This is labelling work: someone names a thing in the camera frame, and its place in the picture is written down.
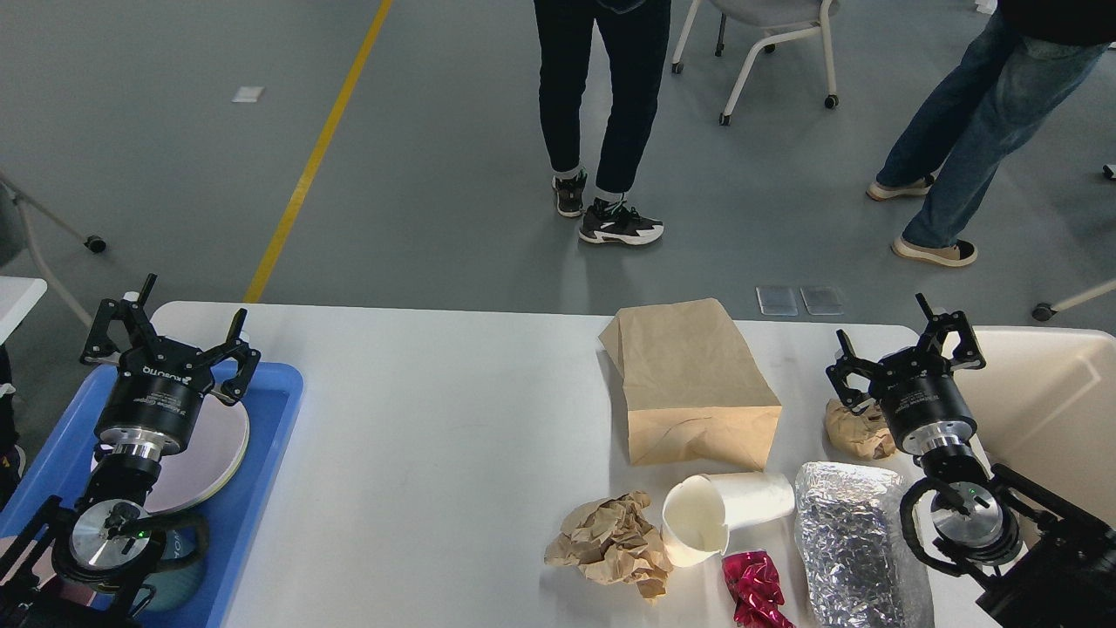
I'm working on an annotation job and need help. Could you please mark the brown paper bag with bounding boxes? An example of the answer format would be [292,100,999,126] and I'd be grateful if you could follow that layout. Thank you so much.
[599,298,782,472]

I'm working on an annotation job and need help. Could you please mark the person in black pants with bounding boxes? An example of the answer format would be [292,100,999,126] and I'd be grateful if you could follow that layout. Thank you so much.
[533,0,672,247]

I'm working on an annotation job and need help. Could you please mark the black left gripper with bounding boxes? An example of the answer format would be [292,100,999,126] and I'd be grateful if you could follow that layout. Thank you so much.
[79,273,262,458]

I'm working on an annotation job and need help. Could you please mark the beige plastic bin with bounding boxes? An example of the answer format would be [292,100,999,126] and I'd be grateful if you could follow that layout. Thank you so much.
[954,325,1115,525]

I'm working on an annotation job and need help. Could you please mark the small crumpled brown paper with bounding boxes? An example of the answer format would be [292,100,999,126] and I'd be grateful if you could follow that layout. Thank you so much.
[825,399,897,460]

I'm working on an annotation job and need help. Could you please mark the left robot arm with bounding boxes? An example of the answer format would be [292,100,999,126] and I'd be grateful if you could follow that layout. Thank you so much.
[3,276,262,627]

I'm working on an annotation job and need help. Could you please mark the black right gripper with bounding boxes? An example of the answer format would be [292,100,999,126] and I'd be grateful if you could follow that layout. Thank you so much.
[826,293,987,454]

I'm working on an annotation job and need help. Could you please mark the pink plate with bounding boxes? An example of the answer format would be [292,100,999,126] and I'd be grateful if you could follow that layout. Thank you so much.
[143,396,248,515]

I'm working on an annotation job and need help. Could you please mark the white side table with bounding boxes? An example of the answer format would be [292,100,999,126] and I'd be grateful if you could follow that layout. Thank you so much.
[0,276,48,345]

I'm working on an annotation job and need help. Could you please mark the crumpled brown paper ball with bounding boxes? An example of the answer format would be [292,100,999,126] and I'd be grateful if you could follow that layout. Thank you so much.
[543,490,673,603]

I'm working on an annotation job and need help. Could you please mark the person in blue jeans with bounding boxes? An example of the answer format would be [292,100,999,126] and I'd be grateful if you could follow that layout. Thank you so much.
[868,1,1115,268]

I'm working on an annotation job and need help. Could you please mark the red foil wrapper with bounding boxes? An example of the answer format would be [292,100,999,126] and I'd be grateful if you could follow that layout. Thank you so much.
[722,549,795,627]

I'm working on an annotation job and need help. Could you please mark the pink mug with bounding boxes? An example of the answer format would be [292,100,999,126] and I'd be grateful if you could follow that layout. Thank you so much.
[1,537,97,607]

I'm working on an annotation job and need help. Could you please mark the blue plastic tray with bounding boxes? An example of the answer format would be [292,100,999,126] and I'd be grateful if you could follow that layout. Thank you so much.
[1,363,304,627]

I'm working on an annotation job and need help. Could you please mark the chair caster right edge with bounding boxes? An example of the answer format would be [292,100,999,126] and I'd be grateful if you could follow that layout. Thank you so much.
[1030,279,1116,322]

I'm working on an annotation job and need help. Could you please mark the white paper cup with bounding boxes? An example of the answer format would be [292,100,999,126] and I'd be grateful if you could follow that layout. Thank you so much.
[662,472,793,568]

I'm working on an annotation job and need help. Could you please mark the white office chair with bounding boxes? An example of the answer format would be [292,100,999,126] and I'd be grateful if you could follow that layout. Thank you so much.
[711,1,840,126]

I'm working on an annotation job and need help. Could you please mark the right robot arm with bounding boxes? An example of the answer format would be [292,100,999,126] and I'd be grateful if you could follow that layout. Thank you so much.
[826,294,1115,627]

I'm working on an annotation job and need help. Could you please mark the white rolling stand left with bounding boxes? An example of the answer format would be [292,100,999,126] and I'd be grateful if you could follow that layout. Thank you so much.
[0,170,108,328]

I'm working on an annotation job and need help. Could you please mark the silver foil bag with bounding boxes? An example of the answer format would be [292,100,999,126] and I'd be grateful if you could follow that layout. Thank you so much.
[793,461,936,627]

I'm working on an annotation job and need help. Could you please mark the teal mug yellow inside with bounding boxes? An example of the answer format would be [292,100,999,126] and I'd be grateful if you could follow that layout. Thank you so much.
[131,528,208,613]

